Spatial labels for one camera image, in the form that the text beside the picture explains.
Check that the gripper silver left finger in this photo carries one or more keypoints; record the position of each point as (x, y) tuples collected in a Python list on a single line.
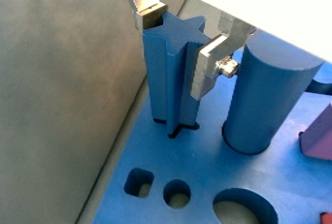
[(148, 13)]

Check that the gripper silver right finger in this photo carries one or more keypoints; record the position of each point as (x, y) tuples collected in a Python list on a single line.
[(214, 61)]

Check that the blue star prism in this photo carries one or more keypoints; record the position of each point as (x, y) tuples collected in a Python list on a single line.
[(172, 44)]

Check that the blue cylinder peg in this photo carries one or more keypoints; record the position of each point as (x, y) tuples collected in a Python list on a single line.
[(275, 74)]

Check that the purple block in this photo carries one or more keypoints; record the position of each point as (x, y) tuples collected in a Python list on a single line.
[(317, 138)]

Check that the blue shape sorter base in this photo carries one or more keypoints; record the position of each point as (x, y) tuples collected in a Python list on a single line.
[(176, 180)]

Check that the red rectangular block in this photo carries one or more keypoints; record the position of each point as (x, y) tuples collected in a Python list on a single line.
[(326, 218)]

